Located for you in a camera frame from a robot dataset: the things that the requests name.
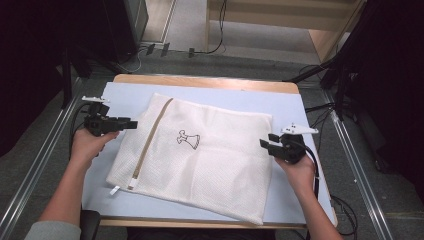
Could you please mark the light blue table mat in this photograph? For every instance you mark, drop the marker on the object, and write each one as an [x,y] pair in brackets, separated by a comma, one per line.
[290,100]

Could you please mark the person's left hand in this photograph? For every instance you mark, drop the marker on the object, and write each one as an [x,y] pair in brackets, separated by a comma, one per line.
[85,146]

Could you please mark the black tripod stand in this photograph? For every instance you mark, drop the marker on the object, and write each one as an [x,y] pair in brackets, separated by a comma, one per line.
[338,86]

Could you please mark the black cabinet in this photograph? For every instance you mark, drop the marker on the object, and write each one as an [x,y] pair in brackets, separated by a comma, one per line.
[128,26]

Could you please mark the wooden table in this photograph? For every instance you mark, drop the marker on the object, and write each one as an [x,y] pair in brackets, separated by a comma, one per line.
[200,81]

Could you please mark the light wooden shelf unit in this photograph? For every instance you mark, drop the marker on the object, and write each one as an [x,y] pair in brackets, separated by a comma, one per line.
[283,15]

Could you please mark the black curtain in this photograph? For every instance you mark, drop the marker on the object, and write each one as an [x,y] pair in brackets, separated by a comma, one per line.
[393,83]
[33,50]

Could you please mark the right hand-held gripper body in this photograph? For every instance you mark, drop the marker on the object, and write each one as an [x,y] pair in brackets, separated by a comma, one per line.
[290,151]

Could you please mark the white mesh laundry bag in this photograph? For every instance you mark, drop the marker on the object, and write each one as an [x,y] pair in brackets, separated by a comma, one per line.
[206,166]

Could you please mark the person's grey sleeve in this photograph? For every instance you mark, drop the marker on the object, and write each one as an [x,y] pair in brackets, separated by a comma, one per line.
[55,231]

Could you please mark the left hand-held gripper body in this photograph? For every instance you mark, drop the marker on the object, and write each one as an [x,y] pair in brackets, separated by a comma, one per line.
[98,123]

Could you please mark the person's right hand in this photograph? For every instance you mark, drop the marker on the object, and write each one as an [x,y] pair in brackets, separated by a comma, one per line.
[301,176]

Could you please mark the black chair part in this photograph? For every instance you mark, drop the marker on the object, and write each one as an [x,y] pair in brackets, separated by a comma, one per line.
[90,225]

